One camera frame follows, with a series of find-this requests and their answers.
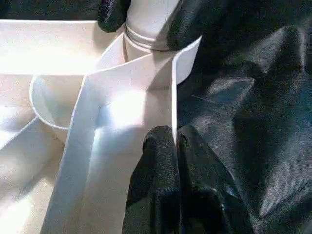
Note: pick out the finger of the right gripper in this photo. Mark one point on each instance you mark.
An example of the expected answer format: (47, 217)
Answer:
(112, 17)
(195, 24)

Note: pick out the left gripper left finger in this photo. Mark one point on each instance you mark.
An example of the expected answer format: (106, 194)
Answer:
(156, 182)

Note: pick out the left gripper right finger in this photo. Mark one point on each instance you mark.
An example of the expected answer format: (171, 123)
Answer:
(209, 200)

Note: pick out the white plastic table leg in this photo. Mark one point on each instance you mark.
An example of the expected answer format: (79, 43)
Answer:
(146, 22)

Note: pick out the white plastic table top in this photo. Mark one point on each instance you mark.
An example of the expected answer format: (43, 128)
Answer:
(97, 109)

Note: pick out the black plastic mat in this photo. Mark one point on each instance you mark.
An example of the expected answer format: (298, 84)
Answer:
(256, 109)

